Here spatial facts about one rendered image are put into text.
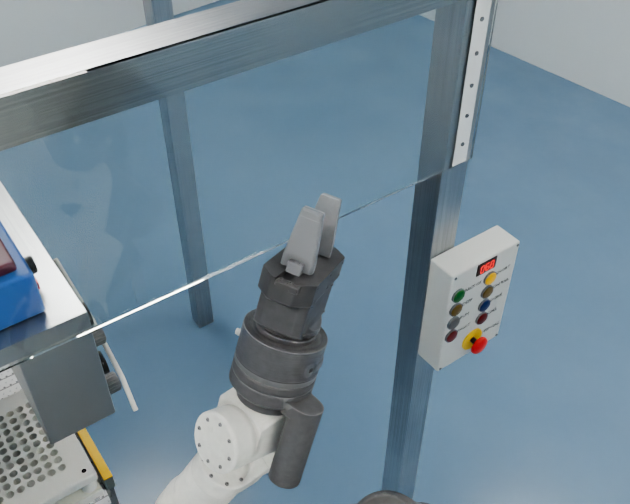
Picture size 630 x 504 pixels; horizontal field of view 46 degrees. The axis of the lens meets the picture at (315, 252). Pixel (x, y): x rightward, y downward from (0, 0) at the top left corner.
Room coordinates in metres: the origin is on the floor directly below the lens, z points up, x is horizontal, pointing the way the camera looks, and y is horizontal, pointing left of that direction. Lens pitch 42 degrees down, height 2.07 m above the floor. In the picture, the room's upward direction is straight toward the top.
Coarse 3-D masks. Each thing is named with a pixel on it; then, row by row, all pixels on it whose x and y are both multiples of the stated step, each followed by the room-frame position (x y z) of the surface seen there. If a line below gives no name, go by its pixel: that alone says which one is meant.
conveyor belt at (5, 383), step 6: (6, 372) 0.96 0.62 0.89; (12, 372) 0.96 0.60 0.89; (0, 378) 0.95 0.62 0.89; (6, 378) 0.95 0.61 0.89; (12, 378) 0.95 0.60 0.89; (0, 384) 0.93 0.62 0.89; (6, 384) 0.93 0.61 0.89; (12, 384) 0.93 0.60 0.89; (18, 384) 0.93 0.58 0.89; (0, 390) 0.92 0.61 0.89; (6, 390) 0.92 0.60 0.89; (12, 390) 0.92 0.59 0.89; (18, 390) 0.92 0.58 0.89; (0, 396) 0.90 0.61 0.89; (6, 396) 0.90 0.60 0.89; (102, 486) 0.71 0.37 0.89; (102, 498) 0.69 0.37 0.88; (108, 498) 0.69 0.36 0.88
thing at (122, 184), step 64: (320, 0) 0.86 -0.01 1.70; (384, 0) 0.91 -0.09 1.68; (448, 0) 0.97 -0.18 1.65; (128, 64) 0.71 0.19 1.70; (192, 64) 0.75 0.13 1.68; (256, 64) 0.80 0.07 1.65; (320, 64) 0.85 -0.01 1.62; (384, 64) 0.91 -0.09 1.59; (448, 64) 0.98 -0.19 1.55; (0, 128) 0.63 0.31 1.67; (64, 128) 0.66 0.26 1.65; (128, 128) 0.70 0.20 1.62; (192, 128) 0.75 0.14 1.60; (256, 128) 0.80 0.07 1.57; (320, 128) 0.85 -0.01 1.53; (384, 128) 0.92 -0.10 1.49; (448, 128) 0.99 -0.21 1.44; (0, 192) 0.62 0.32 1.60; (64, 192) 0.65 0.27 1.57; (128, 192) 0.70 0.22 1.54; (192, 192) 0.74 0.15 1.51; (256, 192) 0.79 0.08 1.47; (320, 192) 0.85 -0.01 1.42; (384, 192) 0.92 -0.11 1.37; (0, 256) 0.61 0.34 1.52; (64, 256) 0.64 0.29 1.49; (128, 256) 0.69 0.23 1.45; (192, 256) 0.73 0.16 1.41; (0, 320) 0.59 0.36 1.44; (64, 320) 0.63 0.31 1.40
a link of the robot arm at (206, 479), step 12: (264, 456) 0.48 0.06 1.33; (192, 468) 0.47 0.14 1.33; (204, 468) 0.46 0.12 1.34; (240, 468) 0.47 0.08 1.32; (252, 468) 0.47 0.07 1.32; (264, 468) 0.47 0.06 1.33; (204, 480) 0.45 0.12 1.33; (216, 480) 0.45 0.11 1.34; (228, 480) 0.45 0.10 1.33; (240, 480) 0.46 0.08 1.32; (252, 480) 0.46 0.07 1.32; (204, 492) 0.45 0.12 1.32; (216, 492) 0.44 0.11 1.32; (228, 492) 0.44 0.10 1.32
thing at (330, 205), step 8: (320, 200) 0.58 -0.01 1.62; (328, 200) 0.58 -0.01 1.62; (336, 200) 0.57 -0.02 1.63; (320, 208) 0.58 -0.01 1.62; (328, 208) 0.57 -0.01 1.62; (336, 208) 0.57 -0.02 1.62; (328, 216) 0.57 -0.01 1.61; (336, 216) 0.57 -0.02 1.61; (328, 224) 0.57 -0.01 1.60; (336, 224) 0.57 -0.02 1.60; (328, 232) 0.56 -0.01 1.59; (328, 240) 0.56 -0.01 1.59; (320, 248) 0.56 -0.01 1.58; (328, 248) 0.56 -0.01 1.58; (328, 256) 0.55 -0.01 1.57
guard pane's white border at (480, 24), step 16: (480, 0) 1.01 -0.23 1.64; (480, 16) 1.01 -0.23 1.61; (480, 32) 1.01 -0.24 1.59; (480, 48) 1.02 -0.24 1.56; (480, 64) 1.02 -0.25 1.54; (464, 96) 1.01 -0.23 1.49; (464, 112) 1.01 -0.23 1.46; (464, 128) 1.01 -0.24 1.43; (464, 144) 1.02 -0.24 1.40; (464, 160) 1.02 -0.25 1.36
